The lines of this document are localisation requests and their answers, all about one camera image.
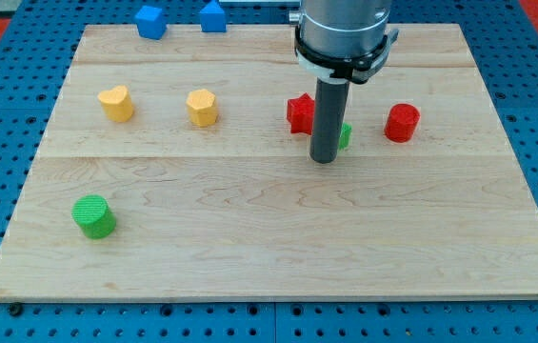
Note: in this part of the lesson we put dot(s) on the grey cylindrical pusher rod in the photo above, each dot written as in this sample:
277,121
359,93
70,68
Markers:
330,104

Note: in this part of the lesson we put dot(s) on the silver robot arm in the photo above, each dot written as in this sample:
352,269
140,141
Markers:
340,42

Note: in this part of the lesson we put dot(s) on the red circle block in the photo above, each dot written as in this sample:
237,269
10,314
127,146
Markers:
402,122

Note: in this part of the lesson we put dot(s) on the yellow heart block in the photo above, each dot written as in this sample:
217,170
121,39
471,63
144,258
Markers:
116,104

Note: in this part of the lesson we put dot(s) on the green circle block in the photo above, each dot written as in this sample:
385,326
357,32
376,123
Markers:
92,214

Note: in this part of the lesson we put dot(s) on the red star block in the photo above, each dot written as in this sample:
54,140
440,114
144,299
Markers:
300,112

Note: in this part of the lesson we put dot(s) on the green block behind rod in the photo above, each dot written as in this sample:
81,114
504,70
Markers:
344,137

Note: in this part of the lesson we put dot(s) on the yellow pentagon block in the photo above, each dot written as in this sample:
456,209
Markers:
202,107

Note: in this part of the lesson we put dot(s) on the blue pentagon block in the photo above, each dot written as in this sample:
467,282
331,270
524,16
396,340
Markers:
213,17

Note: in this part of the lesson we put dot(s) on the wooden board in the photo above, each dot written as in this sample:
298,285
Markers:
237,211

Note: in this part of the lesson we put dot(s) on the blue cube block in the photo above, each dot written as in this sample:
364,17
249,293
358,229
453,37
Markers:
150,22

